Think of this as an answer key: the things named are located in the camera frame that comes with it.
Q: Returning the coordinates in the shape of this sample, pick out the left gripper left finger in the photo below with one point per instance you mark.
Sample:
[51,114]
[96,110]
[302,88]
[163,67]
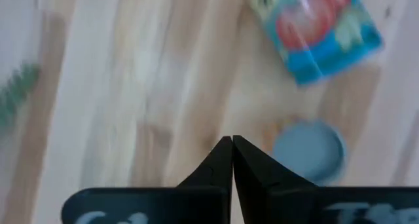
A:
[157,204]

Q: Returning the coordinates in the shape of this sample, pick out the succulents in black pot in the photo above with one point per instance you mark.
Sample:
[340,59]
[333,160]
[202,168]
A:
[16,93]

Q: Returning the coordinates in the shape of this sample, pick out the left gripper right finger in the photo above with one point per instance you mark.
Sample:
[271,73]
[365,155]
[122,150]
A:
[294,204]

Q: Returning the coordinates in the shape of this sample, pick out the yellow spicy black beans can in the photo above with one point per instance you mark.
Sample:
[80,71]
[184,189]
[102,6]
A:
[309,150]

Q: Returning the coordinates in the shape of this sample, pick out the blue tomato can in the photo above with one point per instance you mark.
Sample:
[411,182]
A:
[314,30]

